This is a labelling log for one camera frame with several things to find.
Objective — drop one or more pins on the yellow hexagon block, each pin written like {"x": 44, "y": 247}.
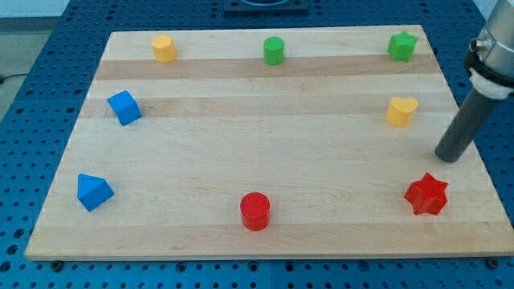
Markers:
{"x": 163, "y": 48}

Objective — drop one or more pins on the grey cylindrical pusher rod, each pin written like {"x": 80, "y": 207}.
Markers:
{"x": 470, "y": 117}

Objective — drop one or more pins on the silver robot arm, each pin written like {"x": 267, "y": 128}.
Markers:
{"x": 489, "y": 65}

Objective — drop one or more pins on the red cylinder block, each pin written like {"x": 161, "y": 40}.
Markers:
{"x": 255, "y": 209}

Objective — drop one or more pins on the wooden board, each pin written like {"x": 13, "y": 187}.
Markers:
{"x": 311, "y": 134}

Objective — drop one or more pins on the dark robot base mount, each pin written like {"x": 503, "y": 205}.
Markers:
{"x": 235, "y": 7}

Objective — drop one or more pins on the green star block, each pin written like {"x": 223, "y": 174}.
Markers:
{"x": 401, "y": 46}

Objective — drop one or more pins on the red star block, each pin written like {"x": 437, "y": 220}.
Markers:
{"x": 427, "y": 196}

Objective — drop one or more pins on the yellow heart block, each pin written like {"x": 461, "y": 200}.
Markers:
{"x": 401, "y": 110}

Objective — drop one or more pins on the blue triangular prism block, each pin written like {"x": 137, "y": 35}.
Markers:
{"x": 92, "y": 191}

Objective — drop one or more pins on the green cylinder block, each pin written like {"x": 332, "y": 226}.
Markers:
{"x": 273, "y": 51}

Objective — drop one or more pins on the blue cube block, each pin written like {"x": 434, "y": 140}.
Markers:
{"x": 125, "y": 107}

